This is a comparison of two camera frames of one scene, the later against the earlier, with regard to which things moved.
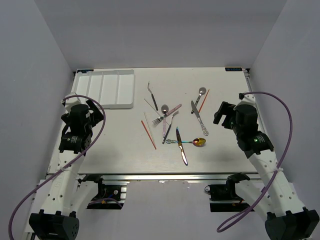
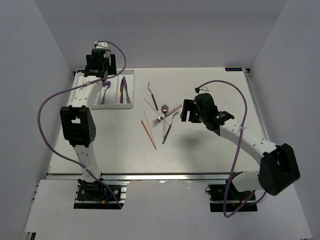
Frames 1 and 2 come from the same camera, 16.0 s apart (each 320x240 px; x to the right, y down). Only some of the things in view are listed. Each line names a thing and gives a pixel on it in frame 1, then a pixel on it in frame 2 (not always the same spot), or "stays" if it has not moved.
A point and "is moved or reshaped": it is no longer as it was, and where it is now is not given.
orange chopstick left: x=147 y=133 stays
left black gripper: x=95 y=116 -> x=111 y=68
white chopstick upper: x=152 y=107 stays
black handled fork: x=153 y=97 stays
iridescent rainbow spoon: x=198 y=142 -> x=107 y=84
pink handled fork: x=158 y=119 stays
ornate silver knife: x=205 y=130 is moved or reshaped
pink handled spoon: x=164 y=109 stays
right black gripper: x=226 y=109 -> x=189 y=105
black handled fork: x=169 y=128 stays
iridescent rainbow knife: x=180 y=144 -> x=121 y=88
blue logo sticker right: x=233 y=69 stays
